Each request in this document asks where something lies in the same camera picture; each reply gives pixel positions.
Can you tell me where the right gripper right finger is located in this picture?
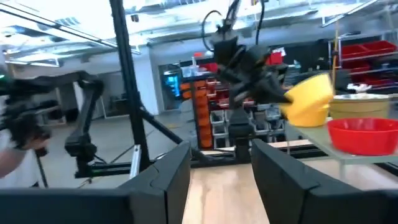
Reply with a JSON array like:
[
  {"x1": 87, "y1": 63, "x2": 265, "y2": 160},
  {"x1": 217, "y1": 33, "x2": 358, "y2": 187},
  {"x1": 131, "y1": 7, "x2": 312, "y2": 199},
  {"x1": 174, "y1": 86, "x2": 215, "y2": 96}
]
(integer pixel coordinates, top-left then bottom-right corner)
[{"x1": 251, "y1": 139, "x2": 377, "y2": 224}]

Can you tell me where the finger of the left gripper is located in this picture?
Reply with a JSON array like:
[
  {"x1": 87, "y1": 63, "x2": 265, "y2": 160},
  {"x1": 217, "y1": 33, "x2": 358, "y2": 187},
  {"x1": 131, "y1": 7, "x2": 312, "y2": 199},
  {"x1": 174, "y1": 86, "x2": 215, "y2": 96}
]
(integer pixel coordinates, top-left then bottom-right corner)
[
  {"x1": 248, "y1": 79, "x2": 294, "y2": 105},
  {"x1": 269, "y1": 63, "x2": 289, "y2": 82}
]

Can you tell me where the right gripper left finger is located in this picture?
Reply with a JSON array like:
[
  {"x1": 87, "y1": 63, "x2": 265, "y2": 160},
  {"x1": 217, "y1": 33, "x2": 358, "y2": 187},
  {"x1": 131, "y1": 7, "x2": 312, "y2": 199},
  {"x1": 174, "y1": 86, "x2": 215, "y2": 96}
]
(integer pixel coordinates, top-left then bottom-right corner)
[{"x1": 118, "y1": 141, "x2": 191, "y2": 224}]

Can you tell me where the red plastic mini bowl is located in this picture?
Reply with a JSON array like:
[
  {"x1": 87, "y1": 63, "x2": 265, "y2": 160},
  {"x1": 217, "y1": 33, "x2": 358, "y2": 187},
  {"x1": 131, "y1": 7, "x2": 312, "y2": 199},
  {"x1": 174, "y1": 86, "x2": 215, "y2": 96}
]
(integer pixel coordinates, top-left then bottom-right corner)
[{"x1": 326, "y1": 117, "x2": 398, "y2": 156}]

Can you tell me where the silver aluminium bar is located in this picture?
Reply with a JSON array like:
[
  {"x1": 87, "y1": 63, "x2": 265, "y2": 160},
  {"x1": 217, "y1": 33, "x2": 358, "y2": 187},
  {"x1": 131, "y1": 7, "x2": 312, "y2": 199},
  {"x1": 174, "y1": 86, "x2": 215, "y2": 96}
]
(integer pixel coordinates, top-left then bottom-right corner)
[{"x1": 129, "y1": 144, "x2": 143, "y2": 180}]

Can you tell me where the clear plastic container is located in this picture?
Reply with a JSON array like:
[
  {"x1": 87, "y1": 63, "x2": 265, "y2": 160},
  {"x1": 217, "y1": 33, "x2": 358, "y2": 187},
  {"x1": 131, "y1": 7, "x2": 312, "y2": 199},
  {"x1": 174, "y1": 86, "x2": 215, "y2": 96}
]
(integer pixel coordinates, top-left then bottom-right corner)
[{"x1": 182, "y1": 57, "x2": 200, "y2": 78}]

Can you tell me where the white bin rack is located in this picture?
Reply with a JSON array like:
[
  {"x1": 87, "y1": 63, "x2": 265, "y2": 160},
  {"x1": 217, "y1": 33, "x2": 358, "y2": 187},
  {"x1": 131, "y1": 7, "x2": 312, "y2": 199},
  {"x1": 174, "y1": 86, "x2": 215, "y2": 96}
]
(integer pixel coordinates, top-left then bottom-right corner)
[{"x1": 210, "y1": 105, "x2": 287, "y2": 149}]

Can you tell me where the green perforated metal shelf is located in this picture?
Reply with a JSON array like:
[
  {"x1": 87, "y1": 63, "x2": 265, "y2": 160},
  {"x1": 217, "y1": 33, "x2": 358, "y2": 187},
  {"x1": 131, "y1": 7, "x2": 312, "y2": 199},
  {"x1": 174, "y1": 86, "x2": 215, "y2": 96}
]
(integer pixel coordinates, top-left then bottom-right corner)
[{"x1": 284, "y1": 123, "x2": 398, "y2": 181}]

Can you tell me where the orange bin rack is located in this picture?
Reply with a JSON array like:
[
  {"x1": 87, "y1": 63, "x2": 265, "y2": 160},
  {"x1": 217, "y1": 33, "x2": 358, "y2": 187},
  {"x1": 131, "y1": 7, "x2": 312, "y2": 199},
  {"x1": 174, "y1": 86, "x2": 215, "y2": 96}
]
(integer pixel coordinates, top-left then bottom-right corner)
[{"x1": 180, "y1": 79, "x2": 216, "y2": 150}]

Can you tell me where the red bin shelf rack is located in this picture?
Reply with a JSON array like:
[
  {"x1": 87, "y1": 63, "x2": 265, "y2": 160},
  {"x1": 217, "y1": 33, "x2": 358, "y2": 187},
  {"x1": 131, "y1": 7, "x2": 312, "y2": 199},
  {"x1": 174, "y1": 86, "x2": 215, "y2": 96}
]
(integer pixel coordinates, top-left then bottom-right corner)
[{"x1": 328, "y1": 30, "x2": 398, "y2": 94}]

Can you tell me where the person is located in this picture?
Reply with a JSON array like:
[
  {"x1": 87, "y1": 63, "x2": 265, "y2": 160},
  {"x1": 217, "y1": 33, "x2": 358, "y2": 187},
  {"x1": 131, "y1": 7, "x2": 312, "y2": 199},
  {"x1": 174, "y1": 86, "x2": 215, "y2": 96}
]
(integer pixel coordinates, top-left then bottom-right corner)
[{"x1": 0, "y1": 93, "x2": 52, "y2": 189}]

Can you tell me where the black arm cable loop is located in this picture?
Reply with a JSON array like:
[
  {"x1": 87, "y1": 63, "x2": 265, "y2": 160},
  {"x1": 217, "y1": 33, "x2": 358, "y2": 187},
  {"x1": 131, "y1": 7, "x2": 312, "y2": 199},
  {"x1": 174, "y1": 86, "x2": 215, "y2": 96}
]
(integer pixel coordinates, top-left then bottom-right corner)
[{"x1": 200, "y1": 9, "x2": 223, "y2": 53}]

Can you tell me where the yellow power cable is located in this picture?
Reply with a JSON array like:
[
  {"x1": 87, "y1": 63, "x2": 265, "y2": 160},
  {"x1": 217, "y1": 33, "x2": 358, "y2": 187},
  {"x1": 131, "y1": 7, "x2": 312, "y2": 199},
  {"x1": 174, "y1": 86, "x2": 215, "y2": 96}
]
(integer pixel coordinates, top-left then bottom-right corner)
[{"x1": 331, "y1": 29, "x2": 340, "y2": 78}]

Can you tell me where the black aluminium table frame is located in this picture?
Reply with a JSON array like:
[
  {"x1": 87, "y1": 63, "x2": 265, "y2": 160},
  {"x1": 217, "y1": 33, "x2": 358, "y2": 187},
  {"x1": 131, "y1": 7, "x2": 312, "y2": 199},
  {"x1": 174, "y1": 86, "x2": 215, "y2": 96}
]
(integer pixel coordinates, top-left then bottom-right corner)
[{"x1": 74, "y1": 0, "x2": 398, "y2": 180}]

